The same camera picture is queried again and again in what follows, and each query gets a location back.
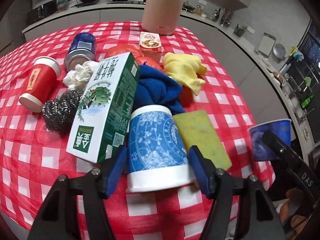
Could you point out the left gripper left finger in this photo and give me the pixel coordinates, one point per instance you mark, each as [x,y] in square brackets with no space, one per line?
[57,217]

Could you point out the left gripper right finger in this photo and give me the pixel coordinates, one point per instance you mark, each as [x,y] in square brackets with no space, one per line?
[257,217]

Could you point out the blue paper bowl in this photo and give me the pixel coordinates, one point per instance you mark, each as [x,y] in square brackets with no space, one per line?
[268,138]

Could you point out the green white milk carton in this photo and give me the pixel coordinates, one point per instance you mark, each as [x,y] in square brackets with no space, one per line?
[103,115]

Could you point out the steel wool scrubber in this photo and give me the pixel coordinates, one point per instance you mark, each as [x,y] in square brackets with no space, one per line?
[59,113]

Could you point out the yellow green sponge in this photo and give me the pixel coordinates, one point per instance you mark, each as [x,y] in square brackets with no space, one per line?
[196,129]

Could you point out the blue patterned paper cup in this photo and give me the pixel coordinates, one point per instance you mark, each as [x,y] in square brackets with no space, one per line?
[157,158]

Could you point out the red paper cup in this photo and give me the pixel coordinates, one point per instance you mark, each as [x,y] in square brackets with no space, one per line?
[42,79]

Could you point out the white tissue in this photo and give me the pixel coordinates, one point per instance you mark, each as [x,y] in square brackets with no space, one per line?
[78,78]

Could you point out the blue towel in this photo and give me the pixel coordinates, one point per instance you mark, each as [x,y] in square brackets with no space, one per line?
[155,88]

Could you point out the yellow cloth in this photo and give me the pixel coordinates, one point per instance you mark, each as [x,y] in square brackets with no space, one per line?
[184,69]

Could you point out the blue tin can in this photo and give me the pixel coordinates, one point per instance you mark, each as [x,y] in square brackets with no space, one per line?
[82,49]

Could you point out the red plastic bag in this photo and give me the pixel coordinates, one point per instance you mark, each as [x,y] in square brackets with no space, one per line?
[140,58]

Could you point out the round metal steamer tray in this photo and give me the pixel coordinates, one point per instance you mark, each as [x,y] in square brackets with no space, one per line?
[279,51]

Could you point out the red checkered tablecloth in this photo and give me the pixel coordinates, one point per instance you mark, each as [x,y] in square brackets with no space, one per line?
[32,158]

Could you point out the white cutting board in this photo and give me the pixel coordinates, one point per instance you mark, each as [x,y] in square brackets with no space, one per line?
[266,44]

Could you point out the dark utensil holder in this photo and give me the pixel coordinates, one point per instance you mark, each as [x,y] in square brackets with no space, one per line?
[240,29]

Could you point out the black microwave oven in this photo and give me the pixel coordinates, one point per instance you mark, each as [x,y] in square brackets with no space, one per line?
[41,12]

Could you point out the green ceramic vase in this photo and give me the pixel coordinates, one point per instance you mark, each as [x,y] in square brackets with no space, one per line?
[62,5]

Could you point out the pink thermos jug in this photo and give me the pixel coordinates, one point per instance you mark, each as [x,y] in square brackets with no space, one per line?
[161,16]

